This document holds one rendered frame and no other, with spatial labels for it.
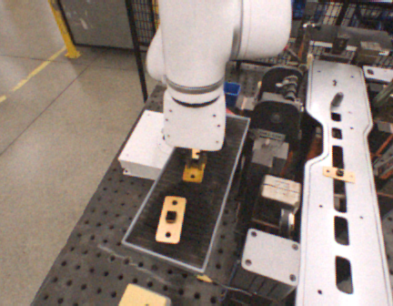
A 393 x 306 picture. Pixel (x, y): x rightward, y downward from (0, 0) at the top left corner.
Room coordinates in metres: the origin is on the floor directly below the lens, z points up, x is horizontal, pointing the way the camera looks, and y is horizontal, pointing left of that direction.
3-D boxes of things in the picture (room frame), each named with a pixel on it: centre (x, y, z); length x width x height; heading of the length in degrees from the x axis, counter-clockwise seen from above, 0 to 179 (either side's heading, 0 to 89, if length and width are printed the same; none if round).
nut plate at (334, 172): (0.42, -0.40, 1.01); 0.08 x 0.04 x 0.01; 70
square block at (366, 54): (1.07, -0.76, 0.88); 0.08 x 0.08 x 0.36; 71
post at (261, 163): (0.40, -0.16, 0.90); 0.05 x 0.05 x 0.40; 71
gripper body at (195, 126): (0.32, 0.00, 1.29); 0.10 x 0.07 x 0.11; 80
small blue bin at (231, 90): (1.16, -0.19, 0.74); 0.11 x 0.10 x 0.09; 161
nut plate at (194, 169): (0.32, 0.00, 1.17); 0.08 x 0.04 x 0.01; 170
